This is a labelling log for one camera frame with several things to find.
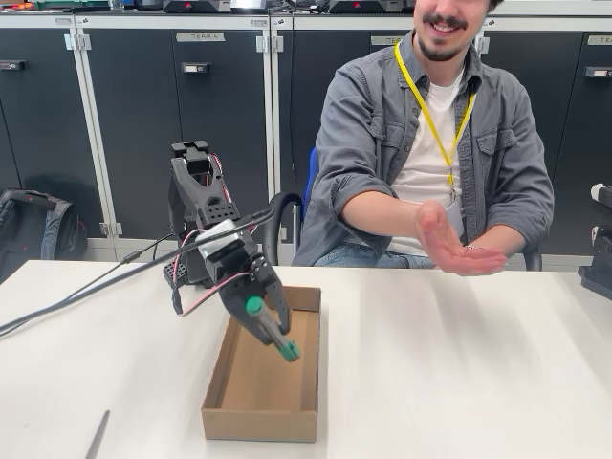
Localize person's bearded head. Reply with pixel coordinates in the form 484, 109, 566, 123
413, 0, 503, 63

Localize black camera cable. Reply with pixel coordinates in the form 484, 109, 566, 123
0, 208, 277, 332

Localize blue office chair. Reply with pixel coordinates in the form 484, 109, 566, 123
260, 145, 544, 273

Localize gray power cable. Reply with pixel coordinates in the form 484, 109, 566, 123
0, 231, 176, 339

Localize white name badge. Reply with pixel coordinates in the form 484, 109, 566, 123
447, 186, 468, 240

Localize black device red logo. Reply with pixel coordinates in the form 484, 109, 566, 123
329, 0, 399, 14
162, 0, 231, 14

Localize green edding marker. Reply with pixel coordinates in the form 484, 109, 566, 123
245, 295, 301, 364

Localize gray flat stick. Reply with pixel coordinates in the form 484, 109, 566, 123
84, 409, 111, 459

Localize person's right forearm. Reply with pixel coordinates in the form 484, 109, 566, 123
338, 184, 425, 240

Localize white t-shirt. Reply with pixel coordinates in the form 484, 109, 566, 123
389, 76, 472, 254

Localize brown cardboard box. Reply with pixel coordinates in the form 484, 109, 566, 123
200, 286, 322, 444

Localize red white servo wire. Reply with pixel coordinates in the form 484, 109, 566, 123
171, 229, 252, 317

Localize man in grey shirt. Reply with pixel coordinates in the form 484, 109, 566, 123
292, 33, 556, 268

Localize person's right hand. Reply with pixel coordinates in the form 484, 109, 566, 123
414, 199, 509, 277

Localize thin black hanging wire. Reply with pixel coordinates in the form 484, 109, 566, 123
288, 28, 298, 179

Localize black backpack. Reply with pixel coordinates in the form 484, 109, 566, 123
0, 188, 90, 283

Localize blue jeans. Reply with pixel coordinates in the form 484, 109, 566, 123
313, 241, 444, 269

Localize yellow lanyard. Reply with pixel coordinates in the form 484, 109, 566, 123
394, 40, 477, 187

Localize white gripper camera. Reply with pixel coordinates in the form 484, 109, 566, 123
196, 219, 240, 262

